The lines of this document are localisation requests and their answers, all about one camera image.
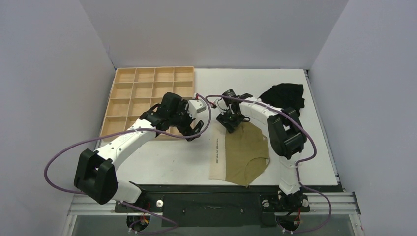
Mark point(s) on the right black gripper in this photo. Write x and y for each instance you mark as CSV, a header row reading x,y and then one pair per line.
x,y
231,118

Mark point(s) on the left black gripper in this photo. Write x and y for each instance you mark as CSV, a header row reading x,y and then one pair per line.
x,y
187,131

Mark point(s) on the olive and cream underwear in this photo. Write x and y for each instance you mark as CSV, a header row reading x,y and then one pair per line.
x,y
239,157

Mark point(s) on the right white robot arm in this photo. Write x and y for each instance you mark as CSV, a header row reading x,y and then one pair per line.
x,y
284,129

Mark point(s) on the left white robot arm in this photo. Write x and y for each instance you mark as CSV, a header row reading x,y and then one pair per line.
x,y
96,173

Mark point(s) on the black underwear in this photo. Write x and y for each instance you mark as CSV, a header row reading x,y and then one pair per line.
x,y
285,95

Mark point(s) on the wooden compartment tray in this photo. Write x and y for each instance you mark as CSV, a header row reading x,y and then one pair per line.
x,y
136,89

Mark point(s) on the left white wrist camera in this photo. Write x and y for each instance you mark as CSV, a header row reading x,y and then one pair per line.
x,y
196,106

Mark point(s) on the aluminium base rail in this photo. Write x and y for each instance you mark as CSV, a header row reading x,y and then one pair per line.
x,y
221,210

